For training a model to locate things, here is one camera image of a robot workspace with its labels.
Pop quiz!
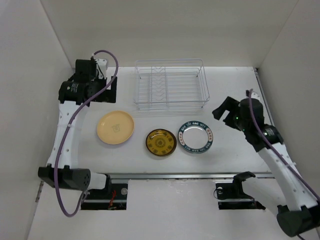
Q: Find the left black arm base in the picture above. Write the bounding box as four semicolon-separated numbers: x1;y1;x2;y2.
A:
80;183;128;211

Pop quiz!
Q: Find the white wire dish rack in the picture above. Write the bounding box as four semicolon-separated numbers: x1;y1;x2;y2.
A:
133;58;210;113

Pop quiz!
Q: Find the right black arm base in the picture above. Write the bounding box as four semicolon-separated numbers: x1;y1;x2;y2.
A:
213;182;266;210

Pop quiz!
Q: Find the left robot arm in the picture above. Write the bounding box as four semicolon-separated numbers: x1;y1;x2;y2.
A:
38;58;112;199

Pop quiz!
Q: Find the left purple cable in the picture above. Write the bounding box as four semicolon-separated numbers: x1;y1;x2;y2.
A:
53;49;119;218

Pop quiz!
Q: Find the metal table edge rail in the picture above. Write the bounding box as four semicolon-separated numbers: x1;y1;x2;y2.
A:
109;170;275;180

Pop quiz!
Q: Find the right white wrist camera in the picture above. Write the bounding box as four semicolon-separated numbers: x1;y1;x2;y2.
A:
245;89;261;101

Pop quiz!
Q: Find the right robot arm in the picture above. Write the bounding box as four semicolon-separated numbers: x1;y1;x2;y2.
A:
212;96;320;237

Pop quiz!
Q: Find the tan plate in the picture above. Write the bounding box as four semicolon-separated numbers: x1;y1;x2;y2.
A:
96;110;135;145

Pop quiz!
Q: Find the dark rimmed back plate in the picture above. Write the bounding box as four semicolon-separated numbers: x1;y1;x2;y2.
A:
177;120;214;154

